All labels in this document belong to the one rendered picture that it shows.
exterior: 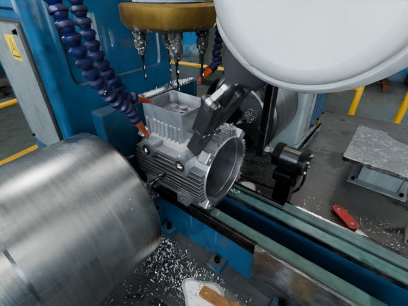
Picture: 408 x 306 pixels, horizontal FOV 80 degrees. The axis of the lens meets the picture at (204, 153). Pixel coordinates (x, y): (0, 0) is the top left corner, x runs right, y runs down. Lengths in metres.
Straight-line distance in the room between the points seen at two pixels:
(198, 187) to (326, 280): 0.29
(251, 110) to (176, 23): 0.34
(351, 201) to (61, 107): 0.85
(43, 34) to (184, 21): 0.28
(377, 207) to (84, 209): 0.82
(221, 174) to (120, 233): 0.35
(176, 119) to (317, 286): 0.40
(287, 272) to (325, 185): 0.47
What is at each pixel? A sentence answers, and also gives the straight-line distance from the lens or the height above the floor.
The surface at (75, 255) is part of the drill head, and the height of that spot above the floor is 1.10.
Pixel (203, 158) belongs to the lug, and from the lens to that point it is 0.47.
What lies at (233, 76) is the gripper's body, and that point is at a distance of 0.34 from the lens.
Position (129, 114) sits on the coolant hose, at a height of 1.18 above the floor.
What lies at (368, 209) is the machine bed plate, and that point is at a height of 0.80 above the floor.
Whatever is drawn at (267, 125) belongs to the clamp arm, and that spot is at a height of 1.09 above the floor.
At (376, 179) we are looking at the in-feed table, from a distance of 0.99.
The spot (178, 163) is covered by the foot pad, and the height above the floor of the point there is 1.06.
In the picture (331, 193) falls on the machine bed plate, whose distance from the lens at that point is 0.91.
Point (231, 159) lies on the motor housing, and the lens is 0.63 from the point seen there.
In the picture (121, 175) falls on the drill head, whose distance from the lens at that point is 0.36.
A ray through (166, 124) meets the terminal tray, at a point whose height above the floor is 1.11.
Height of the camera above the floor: 1.35
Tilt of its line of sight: 34 degrees down
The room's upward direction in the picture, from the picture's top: straight up
